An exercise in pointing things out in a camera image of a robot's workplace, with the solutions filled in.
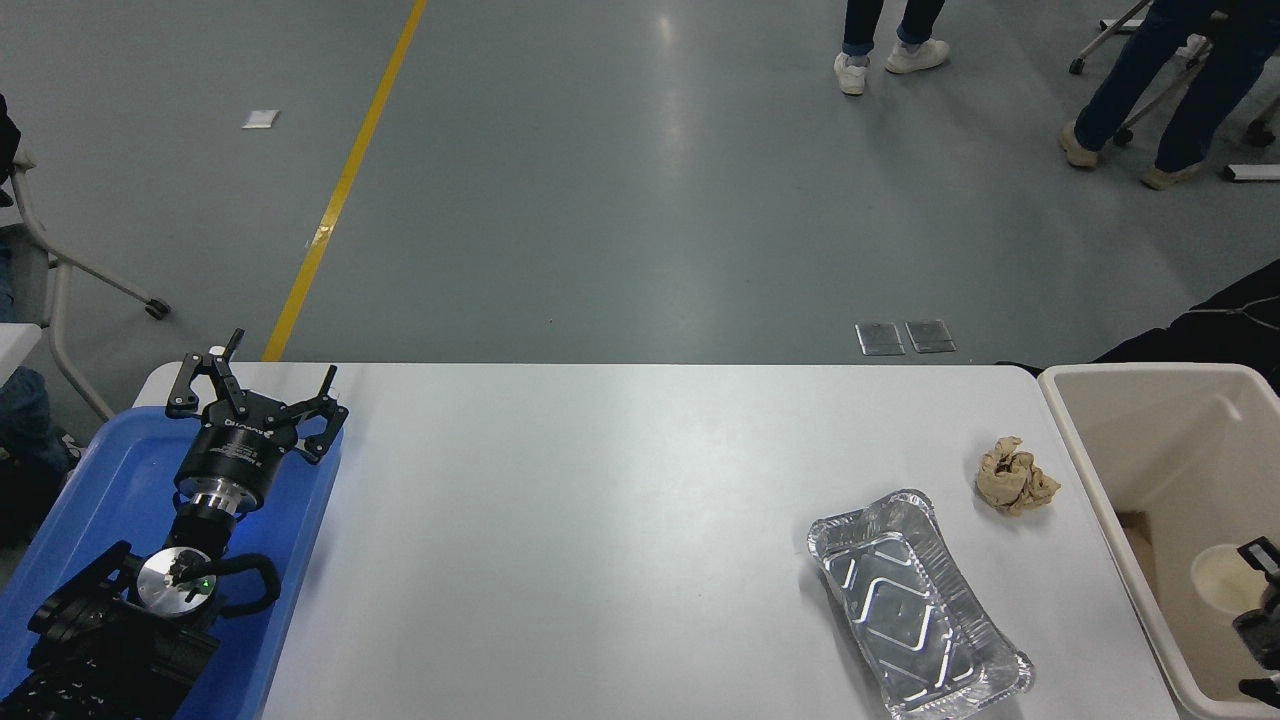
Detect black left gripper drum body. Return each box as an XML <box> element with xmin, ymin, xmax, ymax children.
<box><xmin>175</xmin><ymin>392</ymin><xmax>305</xmax><ymax>496</ymax></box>

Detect white paper cup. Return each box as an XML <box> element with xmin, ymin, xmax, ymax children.
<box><xmin>1190</xmin><ymin>543</ymin><xmax>1269</xmax><ymax>616</ymax></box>

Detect blue plastic tray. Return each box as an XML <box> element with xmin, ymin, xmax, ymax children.
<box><xmin>0</xmin><ymin>405</ymin><xmax>344</xmax><ymax>720</ymax></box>

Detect seated person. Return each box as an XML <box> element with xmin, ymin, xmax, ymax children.
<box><xmin>0</xmin><ymin>95</ymin><xmax>83</xmax><ymax>549</ymax></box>

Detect white side table corner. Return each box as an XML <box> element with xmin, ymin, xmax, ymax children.
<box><xmin>0</xmin><ymin>322</ymin><xmax>43</xmax><ymax>386</ymax></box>

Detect large pale plastic bin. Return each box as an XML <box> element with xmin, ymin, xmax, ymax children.
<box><xmin>1036</xmin><ymin>362</ymin><xmax>1280</xmax><ymax>720</ymax></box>

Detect crumpled tan paper ball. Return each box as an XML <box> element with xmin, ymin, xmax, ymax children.
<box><xmin>976</xmin><ymin>436</ymin><xmax>1062</xmax><ymax>517</ymax></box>

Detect silver foil tray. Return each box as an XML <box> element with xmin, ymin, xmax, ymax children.
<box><xmin>806</xmin><ymin>488</ymin><xmax>1034</xmax><ymax>720</ymax></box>

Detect person with tan shoes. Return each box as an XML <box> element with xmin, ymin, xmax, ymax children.
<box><xmin>1060</xmin><ymin>0</ymin><xmax>1280</xmax><ymax>191</ymax></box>

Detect grey office chair white legs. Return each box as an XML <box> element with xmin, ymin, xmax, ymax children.
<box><xmin>1068</xmin><ymin>0</ymin><xmax>1280</xmax><ymax>149</ymax></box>

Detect person with white shoes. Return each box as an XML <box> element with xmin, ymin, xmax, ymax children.
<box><xmin>833</xmin><ymin>0</ymin><xmax>951</xmax><ymax>97</ymax></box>

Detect grey wheeled chair frame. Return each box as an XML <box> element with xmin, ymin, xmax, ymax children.
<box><xmin>0</xmin><ymin>150</ymin><xmax>169</xmax><ymax>421</ymax></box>

